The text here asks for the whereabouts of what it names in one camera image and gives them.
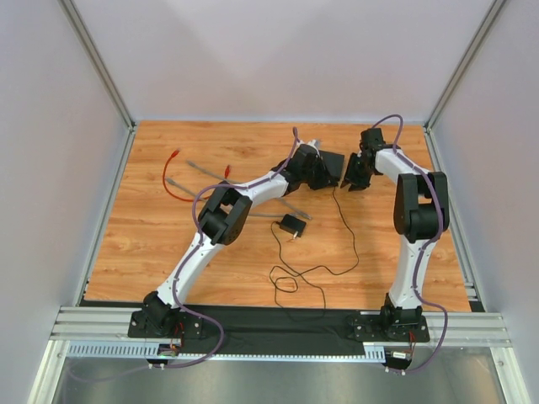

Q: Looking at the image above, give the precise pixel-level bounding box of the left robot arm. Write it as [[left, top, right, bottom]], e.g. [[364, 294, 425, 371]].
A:
[[142, 141, 344, 331]]

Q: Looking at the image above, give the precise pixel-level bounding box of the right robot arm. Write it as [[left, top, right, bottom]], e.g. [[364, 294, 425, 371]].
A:
[[341, 128, 450, 328]]

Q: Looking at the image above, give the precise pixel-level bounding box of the aluminium frame post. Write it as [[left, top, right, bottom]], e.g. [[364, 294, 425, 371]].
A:
[[56, 0, 136, 130], [424, 0, 508, 133]]

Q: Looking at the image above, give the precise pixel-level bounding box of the aluminium front rail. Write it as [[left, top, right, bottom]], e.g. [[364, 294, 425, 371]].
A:
[[51, 306, 511, 363]]

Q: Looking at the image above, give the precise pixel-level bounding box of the black network switch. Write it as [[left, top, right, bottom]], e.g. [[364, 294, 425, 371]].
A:
[[319, 151, 344, 186]]

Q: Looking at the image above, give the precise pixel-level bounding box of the black power adapter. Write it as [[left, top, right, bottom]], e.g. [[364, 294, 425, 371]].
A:
[[279, 214, 307, 238]]

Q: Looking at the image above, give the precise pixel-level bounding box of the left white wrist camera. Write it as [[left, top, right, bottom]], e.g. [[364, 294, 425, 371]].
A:
[[300, 139, 321, 154]]

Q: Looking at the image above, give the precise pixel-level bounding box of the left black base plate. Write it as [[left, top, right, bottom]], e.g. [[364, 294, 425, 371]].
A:
[[127, 311, 207, 339]]

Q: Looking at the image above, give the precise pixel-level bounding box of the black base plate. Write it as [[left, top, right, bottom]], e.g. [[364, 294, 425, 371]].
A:
[[346, 313, 430, 343], [127, 311, 207, 339]]

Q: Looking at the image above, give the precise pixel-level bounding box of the black cloth strip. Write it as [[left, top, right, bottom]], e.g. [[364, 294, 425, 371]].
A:
[[79, 299, 485, 357]]

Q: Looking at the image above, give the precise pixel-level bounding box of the thin black power cord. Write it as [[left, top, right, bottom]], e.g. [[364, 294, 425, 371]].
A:
[[269, 184, 360, 311]]

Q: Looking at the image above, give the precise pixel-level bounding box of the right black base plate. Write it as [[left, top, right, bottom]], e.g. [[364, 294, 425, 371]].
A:
[[346, 313, 430, 343]]

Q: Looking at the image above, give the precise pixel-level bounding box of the left aluminium frame post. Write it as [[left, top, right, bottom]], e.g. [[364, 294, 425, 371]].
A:
[[56, 0, 136, 130]]

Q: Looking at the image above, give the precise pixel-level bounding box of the right aluminium frame post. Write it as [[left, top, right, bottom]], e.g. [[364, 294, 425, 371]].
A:
[[424, 0, 508, 133]]

